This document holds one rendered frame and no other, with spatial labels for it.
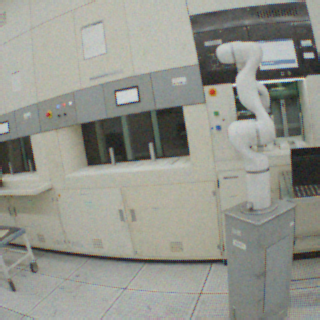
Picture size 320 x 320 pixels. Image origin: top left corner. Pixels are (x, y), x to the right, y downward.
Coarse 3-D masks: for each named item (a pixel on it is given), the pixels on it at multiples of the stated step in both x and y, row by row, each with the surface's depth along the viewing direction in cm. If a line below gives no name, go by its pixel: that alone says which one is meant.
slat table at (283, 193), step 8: (280, 176) 180; (288, 176) 178; (280, 184) 170; (288, 184) 161; (280, 192) 193; (288, 192) 150; (296, 192) 145; (304, 192) 141; (312, 192) 139; (288, 200) 137; (296, 200) 136; (304, 200) 135; (312, 200) 133; (296, 280) 145; (304, 280) 143; (312, 280) 141
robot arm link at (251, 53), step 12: (240, 48) 125; (252, 48) 123; (240, 60) 129; (252, 60) 123; (240, 72) 128; (252, 72) 125; (240, 84) 127; (252, 84) 125; (240, 96) 129; (252, 96) 125; (252, 108) 126; (264, 120) 123; (264, 132) 123; (264, 144) 128
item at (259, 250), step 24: (240, 216) 131; (264, 216) 124; (288, 216) 129; (240, 240) 133; (264, 240) 122; (288, 240) 131; (240, 264) 136; (264, 264) 125; (288, 264) 134; (240, 288) 139; (264, 288) 127; (288, 288) 137; (240, 312) 142; (264, 312) 130
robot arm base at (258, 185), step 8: (248, 176) 131; (256, 176) 128; (264, 176) 128; (248, 184) 132; (256, 184) 129; (264, 184) 128; (248, 192) 134; (256, 192) 130; (264, 192) 129; (248, 200) 135; (256, 200) 130; (264, 200) 130; (272, 200) 139; (248, 208) 133; (256, 208) 131; (264, 208) 130; (272, 208) 129
